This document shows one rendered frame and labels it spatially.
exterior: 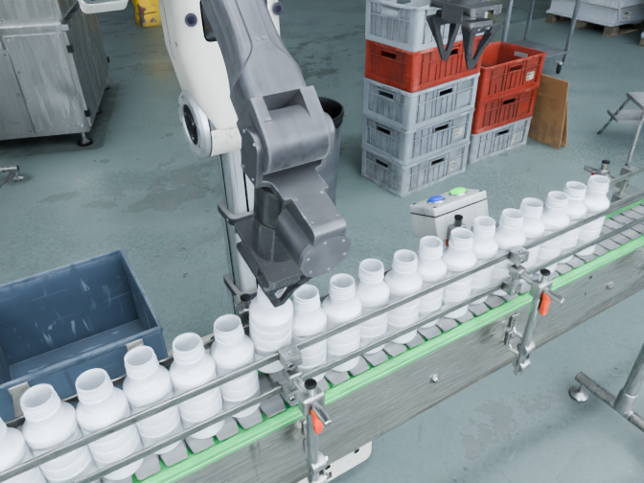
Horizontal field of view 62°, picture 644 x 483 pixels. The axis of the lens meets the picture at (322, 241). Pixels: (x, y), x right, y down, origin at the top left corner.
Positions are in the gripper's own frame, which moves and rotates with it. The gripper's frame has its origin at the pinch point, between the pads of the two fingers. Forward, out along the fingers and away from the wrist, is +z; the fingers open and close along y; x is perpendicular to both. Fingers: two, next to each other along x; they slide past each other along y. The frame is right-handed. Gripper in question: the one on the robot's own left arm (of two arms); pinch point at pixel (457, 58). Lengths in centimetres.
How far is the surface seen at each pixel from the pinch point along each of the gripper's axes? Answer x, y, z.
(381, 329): 26.9, -18.3, 34.2
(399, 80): -122, 168, 69
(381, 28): -119, 182, 43
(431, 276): 17.1, -17.8, 27.8
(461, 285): 10.9, -18.8, 31.6
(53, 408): 73, -17, 25
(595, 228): -24.9, -18.6, 32.5
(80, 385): 70, -16, 24
